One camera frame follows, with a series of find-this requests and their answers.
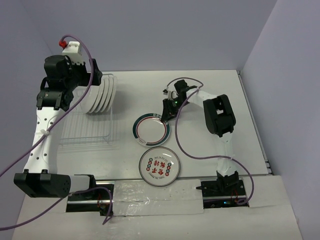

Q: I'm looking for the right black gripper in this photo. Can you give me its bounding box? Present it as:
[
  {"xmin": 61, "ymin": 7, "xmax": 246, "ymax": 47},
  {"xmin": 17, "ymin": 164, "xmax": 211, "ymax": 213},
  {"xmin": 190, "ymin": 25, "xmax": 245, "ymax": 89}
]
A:
[{"xmin": 161, "ymin": 97, "xmax": 189, "ymax": 123}]

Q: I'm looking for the hao shi plate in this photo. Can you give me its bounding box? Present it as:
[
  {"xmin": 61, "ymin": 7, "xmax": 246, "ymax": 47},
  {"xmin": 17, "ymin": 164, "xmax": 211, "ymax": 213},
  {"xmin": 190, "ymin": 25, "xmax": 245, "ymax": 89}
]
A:
[
  {"xmin": 93, "ymin": 77, "xmax": 109, "ymax": 113},
  {"xmin": 99, "ymin": 76, "xmax": 109, "ymax": 113}
]

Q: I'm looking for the teal rim plate steam logo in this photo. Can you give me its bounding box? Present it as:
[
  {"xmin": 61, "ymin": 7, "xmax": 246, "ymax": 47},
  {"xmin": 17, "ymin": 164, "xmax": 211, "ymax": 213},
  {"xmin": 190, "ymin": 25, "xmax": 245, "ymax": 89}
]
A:
[{"xmin": 101, "ymin": 75, "xmax": 114, "ymax": 113}]

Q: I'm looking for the orange sunburst plate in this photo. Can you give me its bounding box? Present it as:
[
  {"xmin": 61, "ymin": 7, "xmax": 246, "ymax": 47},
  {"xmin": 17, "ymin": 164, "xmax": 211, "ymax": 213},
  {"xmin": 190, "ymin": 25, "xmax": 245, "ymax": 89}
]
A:
[{"xmin": 107, "ymin": 75, "xmax": 118, "ymax": 111}]

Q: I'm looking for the teal red ring plate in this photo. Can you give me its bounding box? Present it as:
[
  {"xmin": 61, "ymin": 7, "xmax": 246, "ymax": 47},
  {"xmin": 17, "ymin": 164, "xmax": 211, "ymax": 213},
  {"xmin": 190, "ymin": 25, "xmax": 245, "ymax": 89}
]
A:
[
  {"xmin": 80, "ymin": 85, "xmax": 101, "ymax": 114},
  {"xmin": 132, "ymin": 113, "xmax": 171, "ymax": 148}
]

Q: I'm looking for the red character plate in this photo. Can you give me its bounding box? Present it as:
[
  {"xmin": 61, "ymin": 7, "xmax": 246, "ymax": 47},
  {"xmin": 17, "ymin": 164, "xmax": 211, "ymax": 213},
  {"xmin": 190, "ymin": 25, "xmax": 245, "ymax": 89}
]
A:
[{"xmin": 138, "ymin": 146, "xmax": 181, "ymax": 187}]

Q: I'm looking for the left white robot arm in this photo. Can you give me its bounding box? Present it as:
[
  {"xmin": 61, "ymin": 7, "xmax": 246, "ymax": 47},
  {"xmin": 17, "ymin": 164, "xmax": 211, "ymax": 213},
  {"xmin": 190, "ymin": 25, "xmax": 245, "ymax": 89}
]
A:
[{"xmin": 13, "ymin": 55, "xmax": 102, "ymax": 200}]

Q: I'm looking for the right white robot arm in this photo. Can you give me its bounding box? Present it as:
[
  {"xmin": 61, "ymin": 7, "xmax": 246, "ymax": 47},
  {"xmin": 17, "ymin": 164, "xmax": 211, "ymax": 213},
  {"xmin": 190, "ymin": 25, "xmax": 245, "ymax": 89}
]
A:
[{"xmin": 161, "ymin": 77, "xmax": 239, "ymax": 196}]

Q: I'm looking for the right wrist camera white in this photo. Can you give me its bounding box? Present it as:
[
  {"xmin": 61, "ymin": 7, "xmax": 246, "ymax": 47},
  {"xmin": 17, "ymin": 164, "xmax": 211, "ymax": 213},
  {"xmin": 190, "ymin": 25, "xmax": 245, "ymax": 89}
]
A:
[{"xmin": 162, "ymin": 88, "xmax": 178, "ymax": 101}]

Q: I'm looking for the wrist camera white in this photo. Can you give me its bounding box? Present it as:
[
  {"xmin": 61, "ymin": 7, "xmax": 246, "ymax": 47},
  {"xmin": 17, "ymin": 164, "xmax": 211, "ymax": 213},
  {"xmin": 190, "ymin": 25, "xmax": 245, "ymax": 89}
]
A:
[
  {"xmin": 59, "ymin": 40, "xmax": 85, "ymax": 66},
  {"xmin": 162, "ymin": 88, "xmax": 178, "ymax": 101}
]

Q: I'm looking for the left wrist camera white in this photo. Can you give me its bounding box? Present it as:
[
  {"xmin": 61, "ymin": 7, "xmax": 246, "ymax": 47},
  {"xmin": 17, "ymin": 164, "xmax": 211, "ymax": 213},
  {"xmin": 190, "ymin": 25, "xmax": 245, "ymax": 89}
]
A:
[{"xmin": 59, "ymin": 40, "xmax": 85, "ymax": 66}]

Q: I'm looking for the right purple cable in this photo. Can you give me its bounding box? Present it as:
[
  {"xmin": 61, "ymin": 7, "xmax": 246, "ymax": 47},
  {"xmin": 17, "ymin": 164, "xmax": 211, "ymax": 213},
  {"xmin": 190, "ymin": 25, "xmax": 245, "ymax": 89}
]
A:
[{"xmin": 164, "ymin": 77, "xmax": 256, "ymax": 205}]

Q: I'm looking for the purple cable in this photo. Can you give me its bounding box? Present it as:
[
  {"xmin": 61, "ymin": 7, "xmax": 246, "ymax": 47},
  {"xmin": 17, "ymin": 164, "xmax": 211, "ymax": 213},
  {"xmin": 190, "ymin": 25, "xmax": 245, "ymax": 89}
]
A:
[
  {"xmin": 0, "ymin": 34, "xmax": 115, "ymax": 230},
  {"xmin": 164, "ymin": 77, "xmax": 256, "ymax": 205}
]

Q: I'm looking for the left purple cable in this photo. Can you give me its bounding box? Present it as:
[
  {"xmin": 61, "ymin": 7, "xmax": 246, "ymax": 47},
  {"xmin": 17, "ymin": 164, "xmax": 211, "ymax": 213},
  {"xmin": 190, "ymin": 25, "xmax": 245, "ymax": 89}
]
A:
[{"xmin": 0, "ymin": 34, "xmax": 115, "ymax": 230}]

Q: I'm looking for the wire dish rack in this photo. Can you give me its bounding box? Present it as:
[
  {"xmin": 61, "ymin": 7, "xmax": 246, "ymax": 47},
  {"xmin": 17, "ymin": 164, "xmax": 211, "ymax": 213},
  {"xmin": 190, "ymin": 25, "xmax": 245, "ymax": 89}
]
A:
[{"xmin": 60, "ymin": 73, "xmax": 114, "ymax": 146}]

